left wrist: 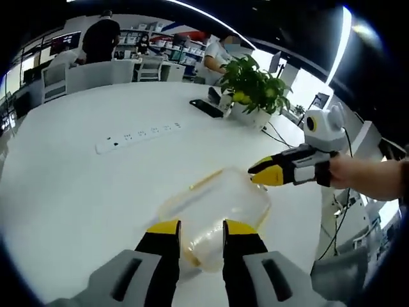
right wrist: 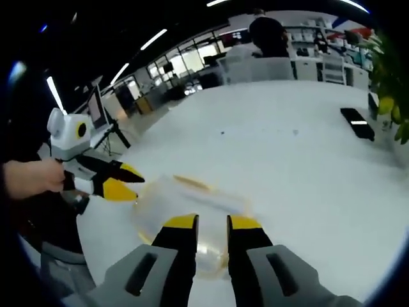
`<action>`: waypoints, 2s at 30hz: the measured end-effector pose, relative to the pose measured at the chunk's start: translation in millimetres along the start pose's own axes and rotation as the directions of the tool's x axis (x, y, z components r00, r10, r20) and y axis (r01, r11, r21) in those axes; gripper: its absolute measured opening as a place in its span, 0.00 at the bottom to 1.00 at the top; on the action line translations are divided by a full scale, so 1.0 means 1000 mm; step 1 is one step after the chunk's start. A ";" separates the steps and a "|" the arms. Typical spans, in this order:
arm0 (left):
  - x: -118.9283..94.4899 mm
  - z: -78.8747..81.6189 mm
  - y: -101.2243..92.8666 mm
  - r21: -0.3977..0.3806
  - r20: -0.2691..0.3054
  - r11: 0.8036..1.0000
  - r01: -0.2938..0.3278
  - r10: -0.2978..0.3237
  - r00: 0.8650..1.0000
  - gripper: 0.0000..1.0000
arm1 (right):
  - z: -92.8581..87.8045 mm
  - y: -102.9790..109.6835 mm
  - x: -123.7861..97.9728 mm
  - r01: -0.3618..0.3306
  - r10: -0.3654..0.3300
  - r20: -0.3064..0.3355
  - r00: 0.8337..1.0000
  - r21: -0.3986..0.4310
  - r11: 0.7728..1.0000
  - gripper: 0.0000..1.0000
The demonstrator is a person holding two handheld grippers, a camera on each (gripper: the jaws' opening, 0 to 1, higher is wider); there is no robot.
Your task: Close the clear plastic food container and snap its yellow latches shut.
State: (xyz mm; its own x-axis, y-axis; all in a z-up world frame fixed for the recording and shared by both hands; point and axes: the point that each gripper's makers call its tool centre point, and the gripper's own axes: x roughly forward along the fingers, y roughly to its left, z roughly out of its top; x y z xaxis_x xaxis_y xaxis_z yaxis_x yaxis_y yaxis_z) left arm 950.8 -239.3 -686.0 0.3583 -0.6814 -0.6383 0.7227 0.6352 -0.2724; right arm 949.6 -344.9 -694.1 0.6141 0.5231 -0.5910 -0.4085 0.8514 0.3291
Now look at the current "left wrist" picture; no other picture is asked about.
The potted green plant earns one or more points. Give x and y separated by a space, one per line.
252 83

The computer monitor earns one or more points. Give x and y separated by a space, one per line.
275 62

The long ceiling light strip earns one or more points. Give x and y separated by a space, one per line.
223 22
340 44

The white storage shelves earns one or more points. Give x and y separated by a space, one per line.
169 41

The white slatted chair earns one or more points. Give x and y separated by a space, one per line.
54 81
150 68

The white solid-back chair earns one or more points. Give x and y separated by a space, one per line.
105 73

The wall screen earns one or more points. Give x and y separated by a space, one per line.
65 42

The clear plastic buckle container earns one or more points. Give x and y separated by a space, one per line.
220 208

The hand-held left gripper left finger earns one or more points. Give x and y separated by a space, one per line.
153 262

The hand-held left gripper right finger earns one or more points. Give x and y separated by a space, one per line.
239 265

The white power strip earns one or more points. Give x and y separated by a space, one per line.
140 136

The person's grey trousers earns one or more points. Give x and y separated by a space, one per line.
345 272

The black phone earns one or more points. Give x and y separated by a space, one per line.
206 108

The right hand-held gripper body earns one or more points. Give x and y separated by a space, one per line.
326 128

